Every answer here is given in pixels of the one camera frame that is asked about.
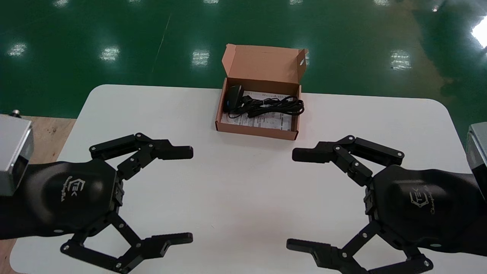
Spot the black power adapter with cable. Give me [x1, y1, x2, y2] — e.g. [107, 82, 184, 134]
[223, 84, 305, 118]

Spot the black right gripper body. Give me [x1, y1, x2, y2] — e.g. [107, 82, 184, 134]
[364, 165, 487, 256]

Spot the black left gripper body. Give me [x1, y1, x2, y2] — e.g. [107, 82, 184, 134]
[0, 159, 124, 241]

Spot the printed paper sheet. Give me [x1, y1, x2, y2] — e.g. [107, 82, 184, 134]
[228, 91, 293, 132]

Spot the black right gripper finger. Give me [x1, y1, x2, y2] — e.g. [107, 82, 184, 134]
[286, 221, 434, 274]
[292, 135, 405, 187]

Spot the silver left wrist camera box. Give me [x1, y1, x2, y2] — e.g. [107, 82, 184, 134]
[0, 110, 35, 196]

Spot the brown cardboard storage box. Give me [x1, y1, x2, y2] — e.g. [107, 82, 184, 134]
[215, 43, 309, 141]

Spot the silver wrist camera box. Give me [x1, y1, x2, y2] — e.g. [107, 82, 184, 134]
[466, 122, 487, 200]
[0, 110, 35, 196]

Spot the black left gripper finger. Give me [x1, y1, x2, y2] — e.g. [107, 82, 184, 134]
[60, 211, 194, 274]
[89, 132, 194, 181]

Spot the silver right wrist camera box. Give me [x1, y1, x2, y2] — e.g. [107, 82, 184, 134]
[466, 122, 487, 200]

